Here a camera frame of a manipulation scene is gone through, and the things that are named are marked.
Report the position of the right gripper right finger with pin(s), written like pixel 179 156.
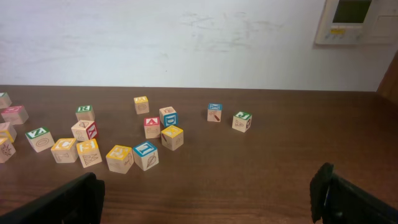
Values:
pixel 333 199

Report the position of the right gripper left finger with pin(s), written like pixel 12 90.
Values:
pixel 79 201

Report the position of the yellow C block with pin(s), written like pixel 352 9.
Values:
pixel 64 150

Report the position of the yellow S block tilted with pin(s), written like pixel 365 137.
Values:
pixel 89 153

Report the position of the yellow E block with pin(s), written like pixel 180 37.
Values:
pixel 120 159

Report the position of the plain block red side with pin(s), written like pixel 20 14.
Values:
pixel 84 130

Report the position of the green Z block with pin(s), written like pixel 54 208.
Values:
pixel 40 139

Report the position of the blue I block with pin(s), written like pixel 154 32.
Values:
pixel 145 155

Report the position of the green R block upper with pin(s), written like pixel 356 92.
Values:
pixel 85 113

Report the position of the red A block right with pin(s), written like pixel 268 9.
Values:
pixel 152 127

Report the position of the plain wood block centre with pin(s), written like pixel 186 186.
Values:
pixel 8 131

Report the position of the red Q block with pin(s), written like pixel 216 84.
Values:
pixel 15 115

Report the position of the yellow block right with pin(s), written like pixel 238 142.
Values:
pixel 172 137

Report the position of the yellow block top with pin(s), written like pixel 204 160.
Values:
pixel 141 104

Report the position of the plain block blue side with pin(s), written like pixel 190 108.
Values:
pixel 168 116

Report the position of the green J block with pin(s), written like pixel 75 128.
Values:
pixel 242 121

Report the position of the green L block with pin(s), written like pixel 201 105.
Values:
pixel 5 100

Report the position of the blue X block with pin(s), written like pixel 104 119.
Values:
pixel 214 112

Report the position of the wall control panel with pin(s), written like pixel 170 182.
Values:
pixel 355 22

